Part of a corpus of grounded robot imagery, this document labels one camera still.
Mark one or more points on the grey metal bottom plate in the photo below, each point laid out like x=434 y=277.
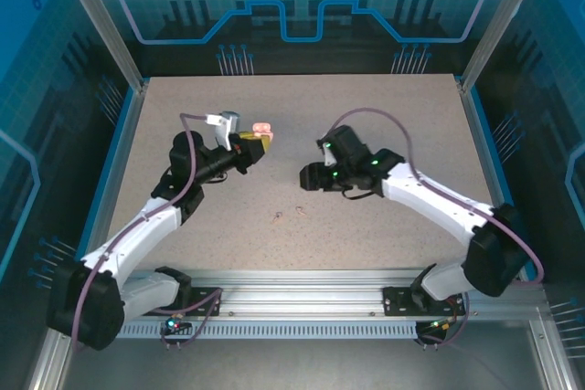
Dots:
x=297 y=362

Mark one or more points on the long aluminium base rail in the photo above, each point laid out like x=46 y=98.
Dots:
x=297 y=291

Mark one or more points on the aluminium table side rail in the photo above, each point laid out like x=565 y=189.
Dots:
x=129 y=125

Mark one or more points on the pink earbud charging case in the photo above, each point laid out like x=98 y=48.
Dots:
x=262 y=129

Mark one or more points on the aluminium frame post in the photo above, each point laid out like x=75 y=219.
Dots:
x=103 y=20
x=500 y=20

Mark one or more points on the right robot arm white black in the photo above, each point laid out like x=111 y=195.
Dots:
x=434 y=198

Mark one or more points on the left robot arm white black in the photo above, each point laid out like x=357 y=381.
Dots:
x=132 y=239

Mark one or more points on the small LED connector board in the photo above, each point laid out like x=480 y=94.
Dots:
x=441 y=326
x=176 y=323

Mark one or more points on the blue table edge strip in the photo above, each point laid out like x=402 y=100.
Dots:
x=496 y=157
x=104 y=157

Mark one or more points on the short aluminium frame rail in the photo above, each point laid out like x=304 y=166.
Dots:
x=45 y=362
x=553 y=353

